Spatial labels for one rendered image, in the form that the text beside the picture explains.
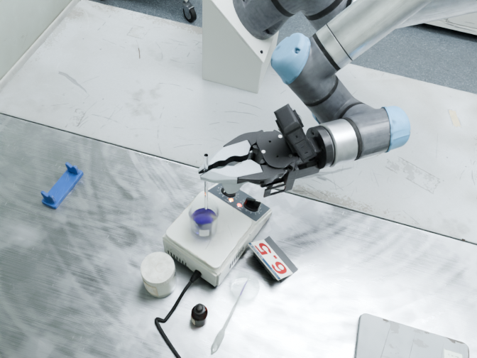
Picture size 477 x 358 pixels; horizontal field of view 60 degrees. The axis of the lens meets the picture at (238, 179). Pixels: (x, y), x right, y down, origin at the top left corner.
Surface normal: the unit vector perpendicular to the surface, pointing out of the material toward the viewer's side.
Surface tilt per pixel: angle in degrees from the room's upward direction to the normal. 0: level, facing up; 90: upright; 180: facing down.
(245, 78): 90
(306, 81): 80
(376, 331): 0
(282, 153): 0
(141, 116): 0
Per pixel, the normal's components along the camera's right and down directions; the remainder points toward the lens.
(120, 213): 0.07, -0.56
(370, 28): -0.08, 0.52
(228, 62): -0.29, 0.78
